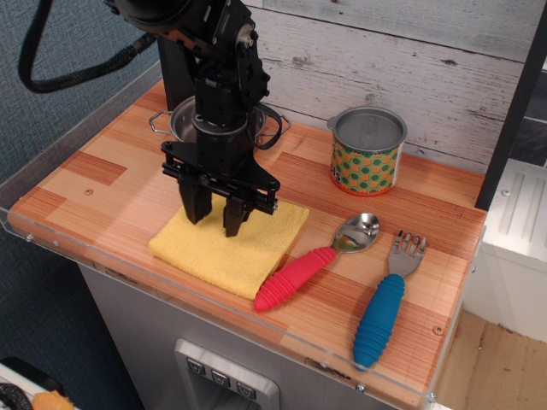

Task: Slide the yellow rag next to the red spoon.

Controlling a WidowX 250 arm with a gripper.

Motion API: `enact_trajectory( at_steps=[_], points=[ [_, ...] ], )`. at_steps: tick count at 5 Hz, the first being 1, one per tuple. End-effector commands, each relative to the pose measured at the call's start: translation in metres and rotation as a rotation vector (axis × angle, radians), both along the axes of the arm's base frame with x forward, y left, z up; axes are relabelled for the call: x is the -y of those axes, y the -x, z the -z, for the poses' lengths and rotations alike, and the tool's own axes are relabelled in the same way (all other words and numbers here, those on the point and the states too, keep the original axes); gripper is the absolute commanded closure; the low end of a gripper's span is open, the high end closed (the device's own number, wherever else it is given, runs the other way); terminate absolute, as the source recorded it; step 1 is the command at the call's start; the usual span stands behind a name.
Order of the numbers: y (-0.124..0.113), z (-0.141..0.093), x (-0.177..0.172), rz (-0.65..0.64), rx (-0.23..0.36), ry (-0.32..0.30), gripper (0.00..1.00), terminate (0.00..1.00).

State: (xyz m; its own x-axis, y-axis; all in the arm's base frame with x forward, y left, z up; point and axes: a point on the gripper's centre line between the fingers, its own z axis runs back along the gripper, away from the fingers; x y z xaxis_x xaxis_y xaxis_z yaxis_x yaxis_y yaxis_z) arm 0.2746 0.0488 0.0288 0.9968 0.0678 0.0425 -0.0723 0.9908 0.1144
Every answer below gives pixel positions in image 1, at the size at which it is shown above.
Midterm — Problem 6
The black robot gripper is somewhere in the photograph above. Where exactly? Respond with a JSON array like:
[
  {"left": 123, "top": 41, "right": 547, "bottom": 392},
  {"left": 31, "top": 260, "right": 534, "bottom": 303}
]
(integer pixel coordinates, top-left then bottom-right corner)
[{"left": 162, "top": 126, "right": 280, "bottom": 237}]

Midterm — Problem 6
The yellow rag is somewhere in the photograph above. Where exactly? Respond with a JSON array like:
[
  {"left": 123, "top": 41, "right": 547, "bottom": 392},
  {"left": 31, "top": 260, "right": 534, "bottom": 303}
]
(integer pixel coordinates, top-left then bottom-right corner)
[{"left": 149, "top": 195, "right": 309, "bottom": 300}]

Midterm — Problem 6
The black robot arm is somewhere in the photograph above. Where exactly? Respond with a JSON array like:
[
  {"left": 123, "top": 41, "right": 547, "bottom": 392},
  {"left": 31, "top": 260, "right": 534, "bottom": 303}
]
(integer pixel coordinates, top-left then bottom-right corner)
[{"left": 108, "top": 1, "right": 283, "bottom": 237}]

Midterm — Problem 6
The small steel pot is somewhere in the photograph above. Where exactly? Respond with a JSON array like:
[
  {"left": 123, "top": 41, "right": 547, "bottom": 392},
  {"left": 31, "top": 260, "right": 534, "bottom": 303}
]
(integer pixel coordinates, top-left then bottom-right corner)
[{"left": 149, "top": 97, "right": 292, "bottom": 149}]

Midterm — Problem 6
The grey toy fridge cabinet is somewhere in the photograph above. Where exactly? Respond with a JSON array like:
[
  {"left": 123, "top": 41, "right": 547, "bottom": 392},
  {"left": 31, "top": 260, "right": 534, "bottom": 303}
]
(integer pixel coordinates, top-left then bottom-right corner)
[{"left": 79, "top": 265, "right": 388, "bottom": 409}]

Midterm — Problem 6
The patterned tin can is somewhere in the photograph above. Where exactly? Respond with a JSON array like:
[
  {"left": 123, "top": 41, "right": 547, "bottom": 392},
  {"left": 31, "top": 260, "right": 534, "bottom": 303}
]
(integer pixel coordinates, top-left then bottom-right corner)
[{"left": 327, "top": 107, "right": 407, "bottom": 196}]

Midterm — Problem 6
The silver dispenser button panel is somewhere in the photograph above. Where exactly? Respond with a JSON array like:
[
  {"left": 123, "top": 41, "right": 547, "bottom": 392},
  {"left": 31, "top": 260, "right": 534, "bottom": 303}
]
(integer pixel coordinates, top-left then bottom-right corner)
[{"left": 174, "top": 338, "right": 280, "bottom": 409}]

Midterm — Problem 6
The clear acrylic table guard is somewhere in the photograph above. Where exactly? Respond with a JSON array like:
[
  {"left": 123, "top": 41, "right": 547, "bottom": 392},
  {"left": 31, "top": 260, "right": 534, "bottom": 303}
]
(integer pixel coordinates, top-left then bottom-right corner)
[{"left": 1, "top": 75, "right": 485, "bottom": 409}]

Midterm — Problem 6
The orange object at corner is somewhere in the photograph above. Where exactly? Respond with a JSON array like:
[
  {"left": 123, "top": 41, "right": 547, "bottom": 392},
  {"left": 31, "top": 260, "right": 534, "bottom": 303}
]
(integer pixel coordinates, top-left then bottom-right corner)
[{"left": 32, "top": 390, "right": 76, "bottom": 410}]

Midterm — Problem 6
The white toy appliance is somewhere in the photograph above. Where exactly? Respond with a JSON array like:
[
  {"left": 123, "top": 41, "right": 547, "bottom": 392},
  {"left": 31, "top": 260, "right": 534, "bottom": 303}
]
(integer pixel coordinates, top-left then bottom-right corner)
[{"left": 463, "top": 159, "right": 546, "bottom": 342}]

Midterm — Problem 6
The black left frame post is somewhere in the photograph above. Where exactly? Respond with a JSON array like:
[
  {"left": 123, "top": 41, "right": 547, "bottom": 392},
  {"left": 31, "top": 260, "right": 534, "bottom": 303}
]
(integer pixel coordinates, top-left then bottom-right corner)
[{"left": 157, "top": 38, "right": 195, "bottom": 109}]

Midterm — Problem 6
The black frame post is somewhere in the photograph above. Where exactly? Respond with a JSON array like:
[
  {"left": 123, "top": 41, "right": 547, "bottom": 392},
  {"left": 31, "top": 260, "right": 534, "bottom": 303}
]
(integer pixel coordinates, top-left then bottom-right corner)
[
  {"left": 475, "top": 5, "right": 546, "bottom": 211},
  {"left": 157, "top": 38, "right": 195, "bottom": 109}
]

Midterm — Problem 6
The red handled spoon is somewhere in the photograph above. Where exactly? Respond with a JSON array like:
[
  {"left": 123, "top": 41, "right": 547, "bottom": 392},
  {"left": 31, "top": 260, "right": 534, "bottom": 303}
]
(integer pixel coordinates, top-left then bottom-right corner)
[{"left": 253, "top": 213, "right": 380, "bottom": 312}]

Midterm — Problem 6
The blue handled fork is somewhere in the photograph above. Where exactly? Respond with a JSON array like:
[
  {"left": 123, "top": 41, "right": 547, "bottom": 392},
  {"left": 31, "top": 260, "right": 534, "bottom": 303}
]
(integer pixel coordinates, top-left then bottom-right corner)
[{"left": 352, "top": 231, "right": 427, "bottom": 367}]

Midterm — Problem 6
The black right frame post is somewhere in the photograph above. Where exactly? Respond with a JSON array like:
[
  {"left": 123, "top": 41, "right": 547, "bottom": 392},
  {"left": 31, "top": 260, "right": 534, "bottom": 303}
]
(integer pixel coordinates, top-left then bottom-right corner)
[{"left": 475, "top": 5, "right": 546, "bottom": 211}]

